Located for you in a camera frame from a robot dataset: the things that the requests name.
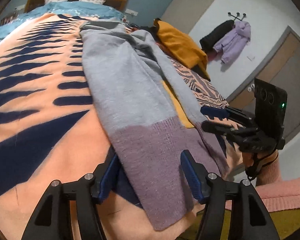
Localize lilac hanging jacket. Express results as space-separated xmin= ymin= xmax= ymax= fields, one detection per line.
xmin=213 ymin=20 xmax=252 ymax=64

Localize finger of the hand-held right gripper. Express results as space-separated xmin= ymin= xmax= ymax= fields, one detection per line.
xmin=200 ymin=106 xmax=254 ymax=127
xmin=201 ymin=120 xmax=260 ymax=140

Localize black wrist strap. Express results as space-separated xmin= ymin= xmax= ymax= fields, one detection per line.
xmin=245 ymin=152 xmax=268 ymax=180

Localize mustard yellow garment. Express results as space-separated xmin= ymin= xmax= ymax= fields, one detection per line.
xmin=153 ymin=19 xmax=211 ymax=80

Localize black hanging jacket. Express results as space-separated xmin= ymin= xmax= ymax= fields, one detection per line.
xmin=199 ymin=19 xmax=237 ymax=52

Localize black garment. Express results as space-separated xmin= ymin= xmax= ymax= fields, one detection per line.
xmin=146 ymin=25 xmax=160 ymax=42

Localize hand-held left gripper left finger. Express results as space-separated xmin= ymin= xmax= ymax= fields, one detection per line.
xmin=21 ymin=152 xmax=119 ymax=240

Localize wooden door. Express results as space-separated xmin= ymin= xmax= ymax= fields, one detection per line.
xmin=227 ymin=26 xmax=300 ymax=140

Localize bedside bottles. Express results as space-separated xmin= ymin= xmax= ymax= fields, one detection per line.
xmin=1 ymin=9 xmax=24 ymax=23

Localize pink hanging garment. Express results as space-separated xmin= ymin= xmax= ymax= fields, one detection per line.
xmin=207 ymin=50 xmax=223 ymax=62

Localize person's pink sweater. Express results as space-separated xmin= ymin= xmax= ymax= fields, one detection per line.
xmin=225 ymin=174 xmax=300 ymax=212

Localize black wall coat hooks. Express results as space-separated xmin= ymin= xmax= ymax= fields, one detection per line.
xmin=227 ymin=12 xmax=247 ymax=22

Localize orange blue patterned blanket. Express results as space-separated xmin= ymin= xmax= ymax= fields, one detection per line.
xmin=0 ymin=12 xmax=243 ymax=240

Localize grey purple knit cardigan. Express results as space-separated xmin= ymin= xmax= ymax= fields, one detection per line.
xmin=79 ymin=20 xmax=230 ymax=232

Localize person's olive pants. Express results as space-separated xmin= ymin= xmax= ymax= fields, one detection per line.
xmin=177 ymin=200 xmax=300 ymax=240

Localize light blue duvet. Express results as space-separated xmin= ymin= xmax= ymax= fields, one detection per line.
xmin=0 ymin=1 xmax=125 ymax=53

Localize person's right hand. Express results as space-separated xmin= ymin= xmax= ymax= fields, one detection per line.
xmin=241 ymin=151 xmax=263 ymax=172

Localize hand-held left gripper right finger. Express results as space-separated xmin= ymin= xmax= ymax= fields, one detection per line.
xmin=180 ymin=150 xmax=282 ymax=240

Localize person's right forearm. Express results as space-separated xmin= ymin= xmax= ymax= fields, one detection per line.
xmin=254 ymin=152 xmax=283 ymax=187

